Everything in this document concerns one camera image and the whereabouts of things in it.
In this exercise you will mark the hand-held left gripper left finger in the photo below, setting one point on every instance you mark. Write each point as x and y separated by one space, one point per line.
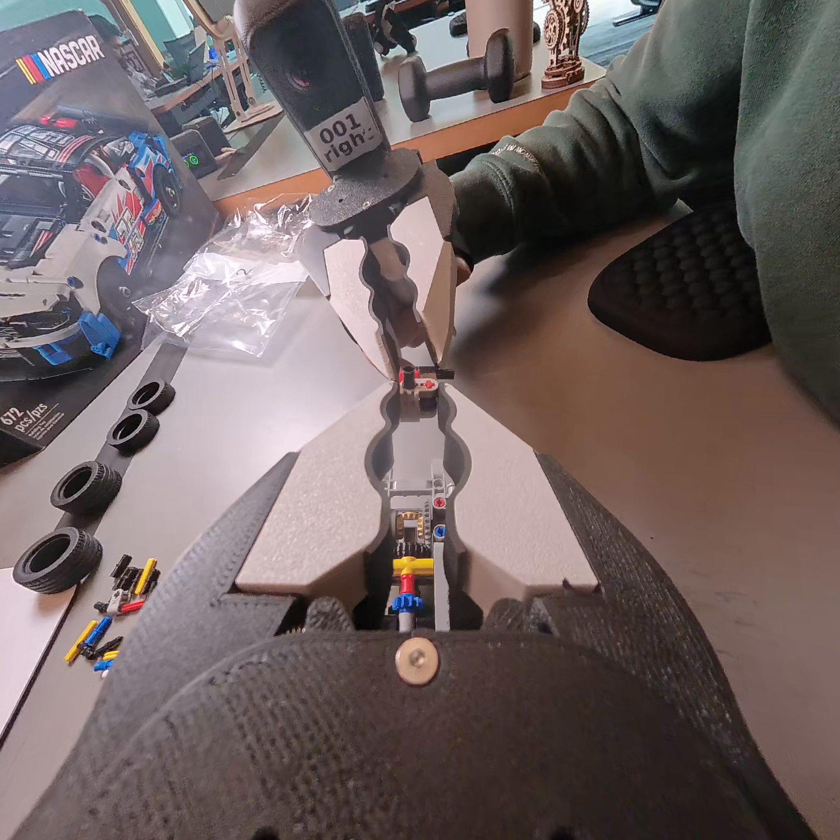
308 518

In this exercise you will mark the black lego connector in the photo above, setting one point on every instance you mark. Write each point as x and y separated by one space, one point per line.
441 371

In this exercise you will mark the plywood stand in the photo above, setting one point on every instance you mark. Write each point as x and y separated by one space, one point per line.
231 92

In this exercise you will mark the black rubber strip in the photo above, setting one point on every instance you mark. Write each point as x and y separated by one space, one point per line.
167 367

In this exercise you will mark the person's right forearm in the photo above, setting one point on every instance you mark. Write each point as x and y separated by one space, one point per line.
590 164

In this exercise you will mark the wooden mechanical model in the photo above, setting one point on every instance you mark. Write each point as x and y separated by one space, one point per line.
565 46

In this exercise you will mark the white book stand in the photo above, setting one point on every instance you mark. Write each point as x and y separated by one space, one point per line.
26 643

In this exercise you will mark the grey lego chassis assembly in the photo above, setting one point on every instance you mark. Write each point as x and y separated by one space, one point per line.
410 487

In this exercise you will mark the black dumbbell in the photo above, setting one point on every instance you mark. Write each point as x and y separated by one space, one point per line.
453 75

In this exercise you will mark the beige cardboard tube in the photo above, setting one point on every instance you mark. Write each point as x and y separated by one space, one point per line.
499 26

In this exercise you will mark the black device with green light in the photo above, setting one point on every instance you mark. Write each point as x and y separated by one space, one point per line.
197 149

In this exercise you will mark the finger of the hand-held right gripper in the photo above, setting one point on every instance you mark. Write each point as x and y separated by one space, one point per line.
348 282
430 262

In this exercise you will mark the black lego tyre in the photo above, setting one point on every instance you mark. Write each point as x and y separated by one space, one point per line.
105 489
152 397
85 558
133 432

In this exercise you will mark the pile of small lego pins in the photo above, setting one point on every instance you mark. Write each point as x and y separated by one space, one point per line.
145 572

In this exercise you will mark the person's right hand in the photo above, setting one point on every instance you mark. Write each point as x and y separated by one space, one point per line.
461 266

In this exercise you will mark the clear plastic bag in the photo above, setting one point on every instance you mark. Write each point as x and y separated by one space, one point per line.
262 229
223 308

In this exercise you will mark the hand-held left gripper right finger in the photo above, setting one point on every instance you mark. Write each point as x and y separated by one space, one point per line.
525 518

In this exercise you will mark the race car lego box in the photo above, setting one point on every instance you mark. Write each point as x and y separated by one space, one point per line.
79 197

